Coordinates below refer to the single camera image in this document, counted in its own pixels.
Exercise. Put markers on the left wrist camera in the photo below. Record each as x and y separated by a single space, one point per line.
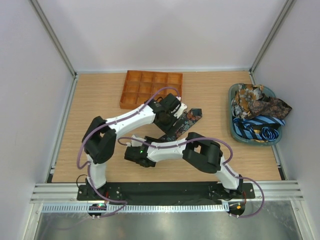
179 110

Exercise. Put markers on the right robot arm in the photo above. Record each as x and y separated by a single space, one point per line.
203 153

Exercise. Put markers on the dark brown paisley tie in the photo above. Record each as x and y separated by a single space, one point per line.
270 107

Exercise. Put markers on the blue striped tie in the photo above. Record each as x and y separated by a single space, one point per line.
260 128

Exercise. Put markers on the orange compartment tray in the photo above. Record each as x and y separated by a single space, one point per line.
139 86

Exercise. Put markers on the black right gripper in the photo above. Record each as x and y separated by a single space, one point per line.
149 139

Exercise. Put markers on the mustard floral tie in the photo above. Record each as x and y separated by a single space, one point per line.
245 94

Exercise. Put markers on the navy floral tie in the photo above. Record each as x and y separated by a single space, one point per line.
183 124

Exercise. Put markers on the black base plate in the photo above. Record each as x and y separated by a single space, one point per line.
169 194

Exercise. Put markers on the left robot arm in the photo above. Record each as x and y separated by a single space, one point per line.
100 138

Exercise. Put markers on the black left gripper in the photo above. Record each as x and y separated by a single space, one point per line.
166 129

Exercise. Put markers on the white slotted cable duct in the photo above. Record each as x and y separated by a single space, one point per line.
109 208

